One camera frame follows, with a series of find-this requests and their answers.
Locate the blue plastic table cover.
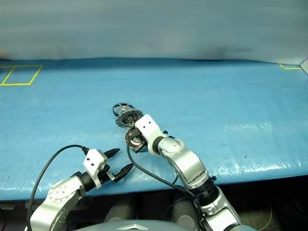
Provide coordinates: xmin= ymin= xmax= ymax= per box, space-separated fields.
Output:
xmin=0 ymin=57 xmax=308 ymax=202

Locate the dark rounded shape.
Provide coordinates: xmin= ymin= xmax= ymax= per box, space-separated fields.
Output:
xmin=104 ymin=200 xmax=135 ymax=223
xmin=171 ymin=198 xmax=201 ymax=231

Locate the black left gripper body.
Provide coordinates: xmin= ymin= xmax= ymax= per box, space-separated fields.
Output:
xmin=98 ymin=161 xmax=121 ymax=186

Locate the motor housing with copper windings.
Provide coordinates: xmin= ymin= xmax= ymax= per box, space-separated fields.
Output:
xmin=124 ymin=128 xmax=143 ymax=150

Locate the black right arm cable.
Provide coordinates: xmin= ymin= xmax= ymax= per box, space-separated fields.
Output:
xmin=126 ymin=143 xmax=205 ymax=231

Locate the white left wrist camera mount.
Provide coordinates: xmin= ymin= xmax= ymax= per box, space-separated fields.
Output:
xmin=83 ymin=149 xmax=109 ymax=190

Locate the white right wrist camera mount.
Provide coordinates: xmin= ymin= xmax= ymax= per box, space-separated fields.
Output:
xmin=134 ymin=114 xmax=167 ymax=155

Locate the grey robot torso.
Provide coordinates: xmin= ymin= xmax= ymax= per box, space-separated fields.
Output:
xmin=78 ymin=218 xmax=259 ymax=231

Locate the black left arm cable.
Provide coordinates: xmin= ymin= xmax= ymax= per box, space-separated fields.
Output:
xmin=26 ymin=144 xmax=89 ymax=231

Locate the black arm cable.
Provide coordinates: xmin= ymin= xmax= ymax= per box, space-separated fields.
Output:
xmin=26 ymin=144 xmax=89 ymax=231
xmin=126 ymin=143 xmax=205 ymax=231

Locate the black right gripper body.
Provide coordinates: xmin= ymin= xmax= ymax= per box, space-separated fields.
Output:
xmin=133 ymin=128 xmax=148 ymax=154

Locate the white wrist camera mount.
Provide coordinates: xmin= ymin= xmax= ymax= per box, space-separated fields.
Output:
xmin=83 ymin=149 xmax=109 ymax=190
xmin=134 ymin=114 xmax=167 ymax=155

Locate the light grey board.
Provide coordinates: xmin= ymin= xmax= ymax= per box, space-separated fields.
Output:
xmin=299 ymin=57 xmax=308 ymax=77

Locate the black spoked rotor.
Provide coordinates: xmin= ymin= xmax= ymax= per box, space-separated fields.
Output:
xmin=112 ymin=102 xmax=135 ymax=116

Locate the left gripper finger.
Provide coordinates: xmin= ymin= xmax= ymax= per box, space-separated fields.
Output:
xmin=105 ymin=148 xmax=121 ymax=160
xmin=115 ymin=163 xmax=134 ymax=181

